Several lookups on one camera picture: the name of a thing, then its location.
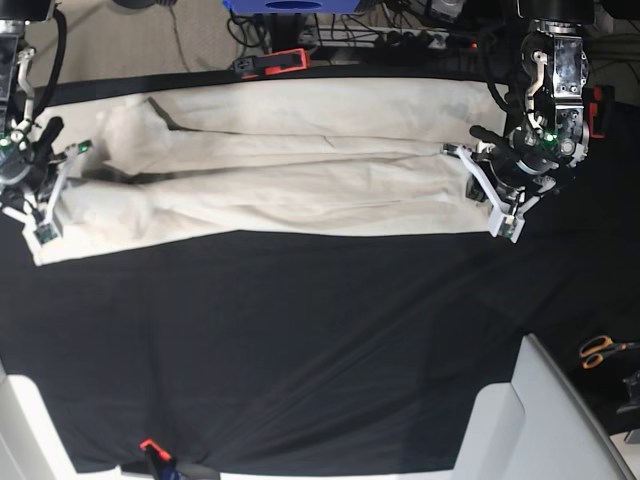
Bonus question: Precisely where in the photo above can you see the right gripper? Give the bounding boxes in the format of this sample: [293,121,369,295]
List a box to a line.
[1,116,65,209]

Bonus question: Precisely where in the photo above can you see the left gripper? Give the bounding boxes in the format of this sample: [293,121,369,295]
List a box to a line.
[466,125,559,204]

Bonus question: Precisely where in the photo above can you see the white power strip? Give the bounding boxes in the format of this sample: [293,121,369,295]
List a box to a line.
[298,25,450,50]

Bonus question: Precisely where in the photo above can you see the white base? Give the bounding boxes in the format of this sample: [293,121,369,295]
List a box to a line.
[452,334,635,480]
[1,370,122,480]

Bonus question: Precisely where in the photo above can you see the orange black clamp right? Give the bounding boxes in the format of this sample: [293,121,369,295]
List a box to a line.
[588,85,615,139]

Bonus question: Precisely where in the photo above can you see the cream white T-shirt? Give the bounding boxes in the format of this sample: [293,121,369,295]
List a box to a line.
[29,78,506,266]

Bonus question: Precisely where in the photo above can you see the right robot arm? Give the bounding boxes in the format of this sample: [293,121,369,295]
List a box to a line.
[1,1,67,211]

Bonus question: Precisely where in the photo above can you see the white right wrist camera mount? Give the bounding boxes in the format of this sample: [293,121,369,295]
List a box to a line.
[1,140,93,248]

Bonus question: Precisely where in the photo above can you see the orange black clamp bottom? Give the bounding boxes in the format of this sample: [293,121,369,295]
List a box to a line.
[138,437,219,480]

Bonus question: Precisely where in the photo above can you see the black device right edge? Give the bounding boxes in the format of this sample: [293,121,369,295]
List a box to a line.
[616,371,640,415]

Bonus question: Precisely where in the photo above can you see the orange handled scissors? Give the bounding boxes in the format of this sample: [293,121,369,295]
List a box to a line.
[579,335,639,370]

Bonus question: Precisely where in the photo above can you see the orange black clamp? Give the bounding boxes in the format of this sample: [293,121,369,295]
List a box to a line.
[138,437,219,480]
[232,48,310,79]
[588,85,615,139]

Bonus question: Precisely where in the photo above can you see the blue box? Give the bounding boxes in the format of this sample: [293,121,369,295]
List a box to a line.
[223,0,360,14]

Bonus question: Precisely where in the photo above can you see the orange black clamp top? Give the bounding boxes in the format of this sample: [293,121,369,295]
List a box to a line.
[232,48,310,79]

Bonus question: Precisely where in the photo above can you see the black table cloth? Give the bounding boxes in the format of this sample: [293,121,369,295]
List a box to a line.
[0,63,640,476]

